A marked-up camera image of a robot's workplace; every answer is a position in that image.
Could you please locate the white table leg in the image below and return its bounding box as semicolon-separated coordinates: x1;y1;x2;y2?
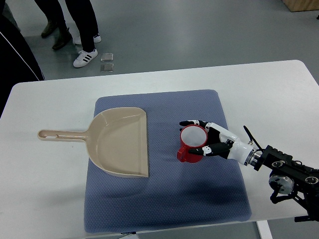
256;220;273;239

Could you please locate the person in black trousers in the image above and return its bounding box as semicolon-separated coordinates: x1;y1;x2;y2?
65;0;101;68

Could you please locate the blue grey cushion mat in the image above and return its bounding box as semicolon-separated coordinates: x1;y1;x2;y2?
84;90;251;233

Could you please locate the person with brown shoes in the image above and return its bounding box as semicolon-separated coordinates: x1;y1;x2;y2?
35;0;72;50

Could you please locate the upper floor socket plate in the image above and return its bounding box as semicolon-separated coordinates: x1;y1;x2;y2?
100;53;114;62

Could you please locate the black jacket at left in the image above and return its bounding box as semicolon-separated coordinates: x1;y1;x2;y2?
0;15;45;113

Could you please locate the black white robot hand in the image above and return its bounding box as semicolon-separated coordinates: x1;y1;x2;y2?
179;120;257;165

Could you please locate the lower floor socket plate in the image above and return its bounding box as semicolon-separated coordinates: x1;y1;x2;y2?
100;63;114;73

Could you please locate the red cup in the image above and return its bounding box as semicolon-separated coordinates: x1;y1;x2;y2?
177;125;208;163

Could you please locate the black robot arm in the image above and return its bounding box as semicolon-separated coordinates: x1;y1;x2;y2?
243;126;319;222

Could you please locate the floor socket plate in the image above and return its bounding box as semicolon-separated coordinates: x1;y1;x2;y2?
100;53;114;62
100;63;114;73

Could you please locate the wooden box corner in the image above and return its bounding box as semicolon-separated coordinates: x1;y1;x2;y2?
282;0;319;12

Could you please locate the beige plastic dustpan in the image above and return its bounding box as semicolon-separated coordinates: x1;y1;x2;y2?
37;107;149;178

